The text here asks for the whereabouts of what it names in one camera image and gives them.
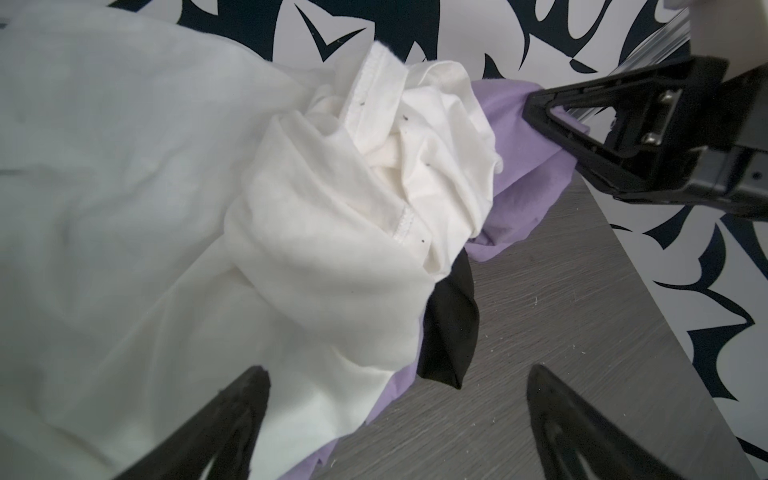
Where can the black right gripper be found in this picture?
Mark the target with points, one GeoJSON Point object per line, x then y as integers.
{"type": "Point", "coordinates": [669, 134]}

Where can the aluminium corner frame post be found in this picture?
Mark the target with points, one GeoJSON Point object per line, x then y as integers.
{"type": "Point", "coordinates": [652, 35]}

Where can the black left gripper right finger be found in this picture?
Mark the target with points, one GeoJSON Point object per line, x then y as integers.
{"type": "Point", "coordinates": [575, 441]}

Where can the black cloth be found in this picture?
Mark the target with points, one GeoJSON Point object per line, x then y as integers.
{"type": "Point", "coordinates": [450, 327]}

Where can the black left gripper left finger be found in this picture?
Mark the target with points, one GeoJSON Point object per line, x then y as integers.
{"type": "Point", "coordinates": [216, 443]}

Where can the white cloth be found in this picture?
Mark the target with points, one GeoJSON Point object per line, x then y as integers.
{"type": "Point", "coordinates": [175, 210]}

